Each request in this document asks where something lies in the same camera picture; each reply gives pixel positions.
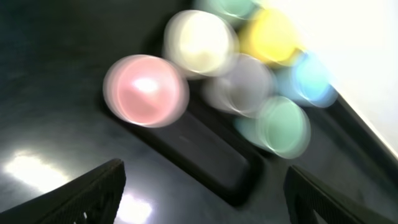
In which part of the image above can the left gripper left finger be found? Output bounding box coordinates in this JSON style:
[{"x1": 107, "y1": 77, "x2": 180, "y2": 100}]
[{"x1": 0, "y1": 158, "x2": 127, "y2": 224}]

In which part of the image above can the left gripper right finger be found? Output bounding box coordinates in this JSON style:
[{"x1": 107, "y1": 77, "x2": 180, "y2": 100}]
[{"x1": 283, "y1": 164, "x2": 398, "y2": 224}]

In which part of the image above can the green cup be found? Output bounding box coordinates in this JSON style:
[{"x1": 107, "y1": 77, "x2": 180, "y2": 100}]
[
  {"x1": 233, "y1": 95, "x2": 312, "y2": 160},
  {"x1": 192, "y1": 0, "x2": 265, "y2": 27}
]

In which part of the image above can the black tray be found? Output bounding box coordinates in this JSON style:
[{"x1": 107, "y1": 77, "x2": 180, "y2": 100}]
[{"x1": 99, "y1": 18, "x2": 315, "y2": 208}]

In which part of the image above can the blue cup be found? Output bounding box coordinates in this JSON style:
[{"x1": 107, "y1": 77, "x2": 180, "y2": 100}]
[{"x1": 273, "y1": 51, "x2": 339, "y2": 109}]

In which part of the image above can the pink cup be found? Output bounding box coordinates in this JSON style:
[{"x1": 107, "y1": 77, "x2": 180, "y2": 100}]
[{"x1": 102, "y1": 54, "x2": 190, "y2": 129}]

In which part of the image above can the grey cup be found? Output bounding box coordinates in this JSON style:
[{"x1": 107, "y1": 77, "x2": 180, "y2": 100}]
[{"x1": 201, "y1": 53, "x2": 277, "y2": 118}]

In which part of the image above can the yellow cup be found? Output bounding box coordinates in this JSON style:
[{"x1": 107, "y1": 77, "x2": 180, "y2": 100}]
[{"x1": 238, "y1": 7, "x2": 307, "y2": 68}]

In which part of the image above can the white cup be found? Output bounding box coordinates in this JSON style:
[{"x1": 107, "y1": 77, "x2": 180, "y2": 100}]
[{"x1": 162, "y1": 9, "x2": 240, "y2": 80}]

